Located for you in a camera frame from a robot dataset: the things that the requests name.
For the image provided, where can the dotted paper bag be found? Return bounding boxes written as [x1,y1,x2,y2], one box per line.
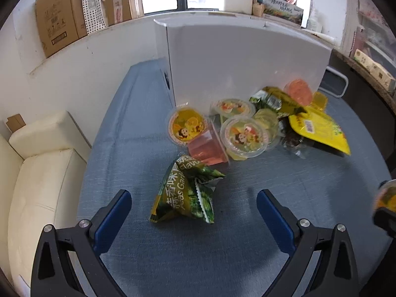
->
[80,0,109,34]

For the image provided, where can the white cardboard box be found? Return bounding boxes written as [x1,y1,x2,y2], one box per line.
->
[154,12,333,112]

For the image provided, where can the small yellow jelly cup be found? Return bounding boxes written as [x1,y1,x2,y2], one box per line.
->
[255,109,281,149]
[312,91,328,111]

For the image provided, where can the patterned beige box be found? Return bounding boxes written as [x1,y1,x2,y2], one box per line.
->
[354,49,396,91]

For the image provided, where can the pink jelly cup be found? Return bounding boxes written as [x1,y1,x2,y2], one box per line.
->
[166,107,231,166]

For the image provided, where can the clear jelly cup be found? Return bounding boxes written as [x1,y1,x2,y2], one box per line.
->
[210,98,256,119]

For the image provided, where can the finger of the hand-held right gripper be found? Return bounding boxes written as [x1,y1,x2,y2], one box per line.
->
[373,209,396,239]

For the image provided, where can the cream leather sofa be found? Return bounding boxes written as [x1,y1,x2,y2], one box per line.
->
[0,110,92,288]

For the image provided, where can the large brown cardboard box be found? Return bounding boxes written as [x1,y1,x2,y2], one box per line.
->
[35,0,89,59]

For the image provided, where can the pale yellow jelly cup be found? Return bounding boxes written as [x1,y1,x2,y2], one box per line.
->
[220,116,270,161]

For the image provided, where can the orange jelly cup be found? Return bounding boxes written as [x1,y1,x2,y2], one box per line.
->
[284,79,314,106]

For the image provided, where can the printed landscape box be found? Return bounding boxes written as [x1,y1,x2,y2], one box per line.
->
[261,0,304,25]

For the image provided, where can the green pea snack packet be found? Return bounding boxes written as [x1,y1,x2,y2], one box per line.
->
[150,155,226,224]
[250,87,307,119]

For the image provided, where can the yellow snack packet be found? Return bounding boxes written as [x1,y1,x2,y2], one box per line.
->
[288,108,351,155]

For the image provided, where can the dark clear snack packet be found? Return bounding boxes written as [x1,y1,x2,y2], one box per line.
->
[280,120,314,159]

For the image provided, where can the cardboard scrap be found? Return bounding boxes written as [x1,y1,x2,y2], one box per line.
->
[4,114,27,132]

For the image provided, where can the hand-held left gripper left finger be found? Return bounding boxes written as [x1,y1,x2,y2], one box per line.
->
[30,189,132,297]

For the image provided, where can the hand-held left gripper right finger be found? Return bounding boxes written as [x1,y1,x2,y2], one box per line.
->
[256,189,359,297]

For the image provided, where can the small brown cardboard box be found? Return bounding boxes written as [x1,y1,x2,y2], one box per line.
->
[101,0,145,27]

